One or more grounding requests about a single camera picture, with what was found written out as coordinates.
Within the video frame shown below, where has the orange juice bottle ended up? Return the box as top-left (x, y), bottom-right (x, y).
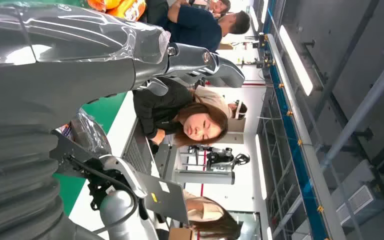
top-left (86, 0), bottom-right (107, 13)
top-left (107, 0), bottom-right (147, 22)
top-left (105, 0), bottom-right (124, 10)

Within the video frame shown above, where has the green table mat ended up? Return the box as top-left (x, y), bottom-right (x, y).
top-left (52, 92), bottom-right (128, 216)

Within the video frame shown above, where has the person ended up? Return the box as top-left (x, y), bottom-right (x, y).
top-left (145, 0), bottom-right (251, 52)
top-left (182, 190), bottom-right (243, 240)
top-left (194, 85), bottom-right (248, 121)
top-left (191, 0), bottom-right (232, 17)
top-left (132, 77), bottom-right (229, 148)

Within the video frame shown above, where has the grey laptop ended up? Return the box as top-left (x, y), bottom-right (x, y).
top-left (121, 118), bottom-right (190, 227)

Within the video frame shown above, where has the brown cardboard box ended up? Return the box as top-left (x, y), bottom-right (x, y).
top-left (168, 227), bottom-right (195, 240)

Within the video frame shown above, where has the background robot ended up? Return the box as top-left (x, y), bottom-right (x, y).
top-left (206, 147), bottom-right (251, 173)

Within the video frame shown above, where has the long ceiling light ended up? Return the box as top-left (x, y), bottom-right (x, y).
top-left (279, 24), bottom-right (314, 97)
top-left (249, 4), bottom-right (260, 32)
top-left (254, 134), bottom-right (268, 201)

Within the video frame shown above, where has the blue ceiling beam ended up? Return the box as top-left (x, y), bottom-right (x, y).
top-left (265, 0), bottom-right (329, 240)

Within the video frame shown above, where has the white air vent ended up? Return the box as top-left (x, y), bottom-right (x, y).
top-left (336, 184), bottom-right (376, 227)

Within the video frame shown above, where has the grey ceiling pipe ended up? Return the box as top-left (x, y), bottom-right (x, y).
top-left (320, 43), bottom-right (384, 171)

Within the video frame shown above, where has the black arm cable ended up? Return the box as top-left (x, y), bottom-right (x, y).
top-left (67, 156), bottom-right (140, 234)

